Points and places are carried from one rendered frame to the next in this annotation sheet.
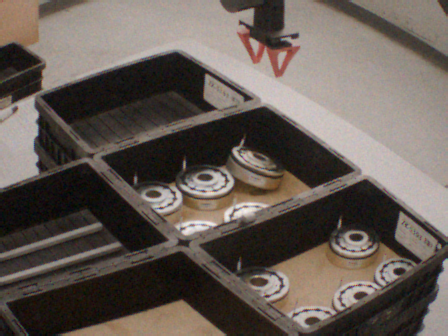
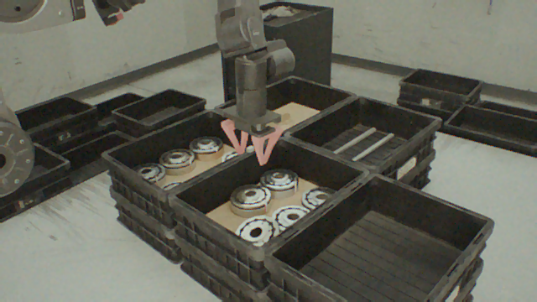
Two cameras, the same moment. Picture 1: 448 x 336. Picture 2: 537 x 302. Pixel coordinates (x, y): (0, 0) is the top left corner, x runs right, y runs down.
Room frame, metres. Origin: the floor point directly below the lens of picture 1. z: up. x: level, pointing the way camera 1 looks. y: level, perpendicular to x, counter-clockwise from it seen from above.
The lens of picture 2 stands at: (2.44, -0.13, 1.52)
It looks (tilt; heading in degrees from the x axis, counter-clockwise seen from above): 28 degrees down; 173
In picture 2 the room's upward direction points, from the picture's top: 1 degrees counter-clockwise
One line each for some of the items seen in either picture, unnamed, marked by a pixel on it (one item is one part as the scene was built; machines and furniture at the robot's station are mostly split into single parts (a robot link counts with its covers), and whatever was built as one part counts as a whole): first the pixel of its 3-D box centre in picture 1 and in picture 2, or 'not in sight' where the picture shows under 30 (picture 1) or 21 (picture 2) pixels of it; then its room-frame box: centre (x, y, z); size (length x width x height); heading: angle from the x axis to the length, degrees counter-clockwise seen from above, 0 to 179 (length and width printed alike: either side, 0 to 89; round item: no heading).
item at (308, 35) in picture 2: not in sight; (278, 80); (-0.44, 0.31, 0.45); 0.60 x 0.45 x 0.90; 134
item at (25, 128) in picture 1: (39, 114); not in sight; (2.08, 0.48, 0.70); 0.33 x 0.23 x 0.01; 134
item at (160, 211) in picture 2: (334, 276); (194, 164); (1.30, -0.20, 0.87); 0.40 x 0.30 x 0.11; 129
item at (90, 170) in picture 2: not in sight; (103, 184); (0.46, -0.69, 0.31); 0.40 x 0.30 x 0.34; 134
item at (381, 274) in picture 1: (398, 274); (146, 173); (1.31, -0.33, 0.86); 0.10 x 0.10 x 0.01
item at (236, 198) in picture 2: (253, 220); (250, 195); (1.47, -0.06, 0.86); 0.10 x 0.10 x 0.01
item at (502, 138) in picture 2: not in sight; (487, 165); (0.70, 1.15, 0.37); 0.40 x 0.30 x 0.45; 44
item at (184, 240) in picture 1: (229, 169); (272, 187); (1.53, -0.01, 0.92); 0.40 x 0.30 x 0.02; 129
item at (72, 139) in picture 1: (136, 99); (383, 242); (1.76, 0.18, 0.92); 0.40 x 0.30 x 0.02; 129
